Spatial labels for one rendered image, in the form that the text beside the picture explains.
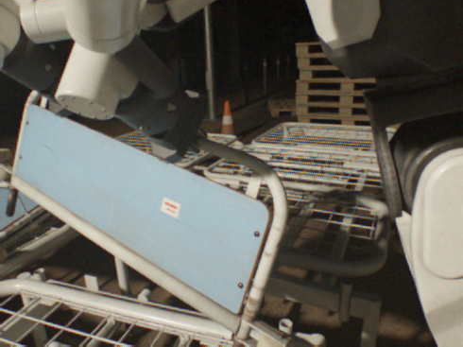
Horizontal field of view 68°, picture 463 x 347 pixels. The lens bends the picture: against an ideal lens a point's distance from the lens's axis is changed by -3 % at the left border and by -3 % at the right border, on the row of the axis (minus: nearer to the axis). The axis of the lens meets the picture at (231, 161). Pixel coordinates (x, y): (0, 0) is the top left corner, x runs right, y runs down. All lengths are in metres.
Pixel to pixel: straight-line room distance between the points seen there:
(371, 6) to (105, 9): 0.23
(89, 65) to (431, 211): 0.39
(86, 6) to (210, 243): 0.43
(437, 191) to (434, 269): 0.09
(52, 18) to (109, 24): 0.30
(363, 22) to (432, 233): 0.23
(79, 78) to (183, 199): 0.31
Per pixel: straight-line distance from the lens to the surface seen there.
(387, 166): 0.44
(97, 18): 0.32
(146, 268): 0.71
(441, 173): 0.40
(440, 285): 0.47
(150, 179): 0.68
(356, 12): 0.38
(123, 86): 0.43
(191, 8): 0.58
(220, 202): 0.59
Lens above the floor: 1.06
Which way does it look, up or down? 17 degrees down
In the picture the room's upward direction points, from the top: 2 degrees counter-clockwise
